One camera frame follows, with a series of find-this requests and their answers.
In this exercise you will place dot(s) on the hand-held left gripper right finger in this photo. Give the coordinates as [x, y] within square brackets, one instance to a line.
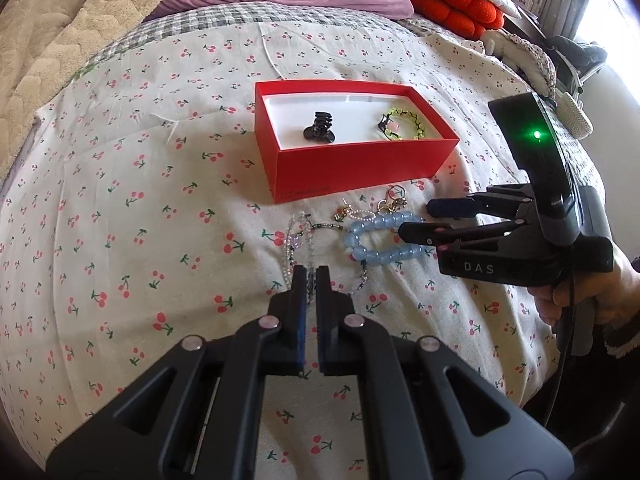
[325, 312]

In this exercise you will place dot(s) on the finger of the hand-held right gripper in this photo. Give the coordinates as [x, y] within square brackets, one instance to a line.
[422, 234]
[450, 207]

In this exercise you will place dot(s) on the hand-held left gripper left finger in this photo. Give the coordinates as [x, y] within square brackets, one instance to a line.
[299, 312]

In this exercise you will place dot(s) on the red cardboard box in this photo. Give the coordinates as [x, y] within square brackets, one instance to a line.
[350, 170]

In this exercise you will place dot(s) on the black hair claw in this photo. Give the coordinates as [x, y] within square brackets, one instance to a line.
[320, 127]

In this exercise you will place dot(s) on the person's right forearm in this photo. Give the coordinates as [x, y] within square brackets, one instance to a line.
[625, 345]

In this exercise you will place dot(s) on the person's right hand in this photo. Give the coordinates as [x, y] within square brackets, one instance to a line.
[620, 292]

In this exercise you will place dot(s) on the dark chair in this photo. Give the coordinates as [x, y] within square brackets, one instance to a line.
[575, 55]

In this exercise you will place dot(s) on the orange bobble cushion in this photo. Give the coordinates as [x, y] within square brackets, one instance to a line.
[455, 2]

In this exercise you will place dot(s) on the cherry print bed sheet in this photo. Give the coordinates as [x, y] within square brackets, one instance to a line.
[150, 160]

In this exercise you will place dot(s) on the beige fleece blanket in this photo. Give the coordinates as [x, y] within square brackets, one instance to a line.
[50, 35]

